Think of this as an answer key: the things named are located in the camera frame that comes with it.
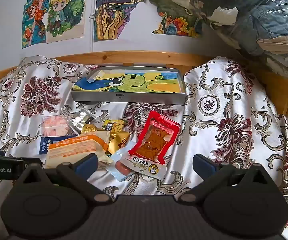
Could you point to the colourful fish wall poster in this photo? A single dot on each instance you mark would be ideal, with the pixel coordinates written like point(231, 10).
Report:
point(181, 22)

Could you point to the plastic bag of clothes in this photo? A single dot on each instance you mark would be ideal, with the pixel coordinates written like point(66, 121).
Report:
point(258, 17)

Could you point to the orange and white bread packet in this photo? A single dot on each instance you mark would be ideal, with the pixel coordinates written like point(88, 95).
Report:
point(71, 150)

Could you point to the blond child wall poster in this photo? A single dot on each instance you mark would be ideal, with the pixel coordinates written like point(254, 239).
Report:
point(61, 7)

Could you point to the floral printed blanket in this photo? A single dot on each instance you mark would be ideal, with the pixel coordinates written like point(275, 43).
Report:
point(208, 135)

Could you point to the butterfly girl wall poster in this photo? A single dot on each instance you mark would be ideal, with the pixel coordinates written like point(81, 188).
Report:
point(34, 32)

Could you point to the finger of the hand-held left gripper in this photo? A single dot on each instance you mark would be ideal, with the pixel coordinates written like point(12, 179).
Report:
point(33, 160)

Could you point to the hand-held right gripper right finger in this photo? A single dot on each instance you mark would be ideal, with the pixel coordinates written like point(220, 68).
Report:
point(203, 166)

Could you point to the pink round cracker packet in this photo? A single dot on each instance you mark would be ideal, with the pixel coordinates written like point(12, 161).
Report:
point(55, 126)

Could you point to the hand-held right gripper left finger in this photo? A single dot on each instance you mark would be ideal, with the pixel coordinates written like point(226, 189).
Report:
point(87, 166)

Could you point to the colourful frog drawing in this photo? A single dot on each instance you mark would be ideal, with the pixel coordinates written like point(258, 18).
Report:
point(144, 82)

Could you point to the light blue sausage packet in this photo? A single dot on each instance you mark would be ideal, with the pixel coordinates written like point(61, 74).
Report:
point(120, 158)

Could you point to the grey metal tray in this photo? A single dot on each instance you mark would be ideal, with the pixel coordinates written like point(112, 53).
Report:
point(134, 97)

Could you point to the clear cookie packet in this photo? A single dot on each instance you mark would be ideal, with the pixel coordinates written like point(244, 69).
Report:
point(80, 122)

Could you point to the swirl pattern wall poster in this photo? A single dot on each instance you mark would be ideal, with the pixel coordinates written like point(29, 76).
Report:
point(119, 12)

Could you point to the red snack packet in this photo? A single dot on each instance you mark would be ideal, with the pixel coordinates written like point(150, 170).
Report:
point(156, 140)

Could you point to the navy blue snack packet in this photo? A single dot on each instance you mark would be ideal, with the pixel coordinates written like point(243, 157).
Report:
point(44, 145)

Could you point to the white wall conduit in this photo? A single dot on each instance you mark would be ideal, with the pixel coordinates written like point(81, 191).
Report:
point(92, 30)

